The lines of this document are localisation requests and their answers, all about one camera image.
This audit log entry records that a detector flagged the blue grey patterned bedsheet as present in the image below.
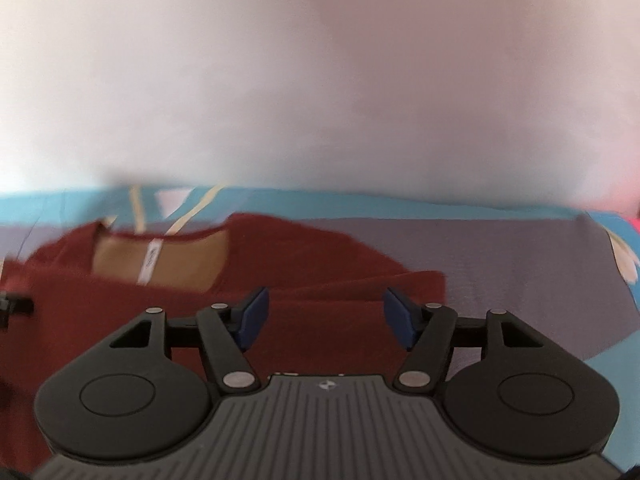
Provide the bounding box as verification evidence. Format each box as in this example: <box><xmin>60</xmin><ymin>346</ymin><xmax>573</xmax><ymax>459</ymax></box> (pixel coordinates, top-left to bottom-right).
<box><xmin>0</xmin><ymin>185</ymin><xmax>640</xmax><ymax>461</ymax></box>

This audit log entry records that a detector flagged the dark red sweater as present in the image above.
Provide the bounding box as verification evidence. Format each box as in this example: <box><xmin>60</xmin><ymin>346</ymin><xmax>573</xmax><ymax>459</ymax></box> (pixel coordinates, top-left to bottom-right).
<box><xmin>0</xmin><ymin>212</ymin><xmax>447</xmax><ymax>466</ymax></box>

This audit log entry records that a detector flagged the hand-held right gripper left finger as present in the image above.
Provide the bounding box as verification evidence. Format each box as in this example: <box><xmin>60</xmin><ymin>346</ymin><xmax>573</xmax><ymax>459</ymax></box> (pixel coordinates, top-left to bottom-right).
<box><xmin>90</xmin><ymin>286</ymin><xmax>271</xmax><ymax>392</ymax></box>

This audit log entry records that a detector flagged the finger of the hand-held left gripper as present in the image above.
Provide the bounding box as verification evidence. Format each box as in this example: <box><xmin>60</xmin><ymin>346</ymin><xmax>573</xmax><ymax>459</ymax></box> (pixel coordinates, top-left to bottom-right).
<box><xmin>0</xmin><ymin>290</ymin><xmax>35</xmax><ymax>332</ymax></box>

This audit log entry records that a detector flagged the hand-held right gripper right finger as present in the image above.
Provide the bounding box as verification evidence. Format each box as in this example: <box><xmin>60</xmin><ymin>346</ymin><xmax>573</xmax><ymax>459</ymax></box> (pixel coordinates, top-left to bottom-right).
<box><xmin>384</xmin><ymin>286</ymin><xmax>551</xmax><ymax>392</ymax></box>

